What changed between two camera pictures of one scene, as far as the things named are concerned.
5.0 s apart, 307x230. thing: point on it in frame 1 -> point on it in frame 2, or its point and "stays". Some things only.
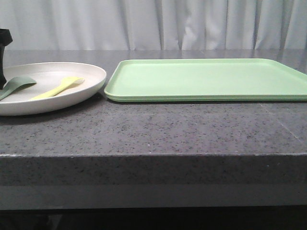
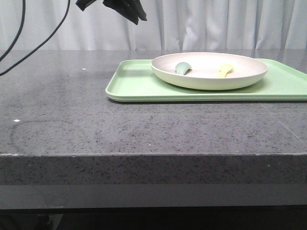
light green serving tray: [143, 80] stays
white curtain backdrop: [154, 25] stays
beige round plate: [48, 76] -> [205, 69]
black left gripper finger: [5, 39] -> [132, 9]
